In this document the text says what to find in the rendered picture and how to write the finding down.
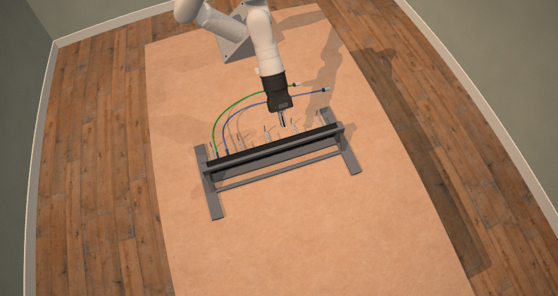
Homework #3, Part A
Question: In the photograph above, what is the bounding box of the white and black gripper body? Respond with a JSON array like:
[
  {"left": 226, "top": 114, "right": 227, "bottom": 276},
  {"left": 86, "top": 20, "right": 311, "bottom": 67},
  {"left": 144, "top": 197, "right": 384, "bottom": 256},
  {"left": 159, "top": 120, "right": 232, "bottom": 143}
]
[{"left": 254, "top": 56, "right": 293, "bottom": 113}]

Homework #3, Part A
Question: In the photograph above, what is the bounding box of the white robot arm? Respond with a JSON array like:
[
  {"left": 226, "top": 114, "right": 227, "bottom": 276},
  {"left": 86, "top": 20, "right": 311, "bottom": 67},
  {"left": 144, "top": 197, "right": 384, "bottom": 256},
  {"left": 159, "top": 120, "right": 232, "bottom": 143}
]
[{"left": 173, "top": 0, "right": 280, "bottom": 61}]

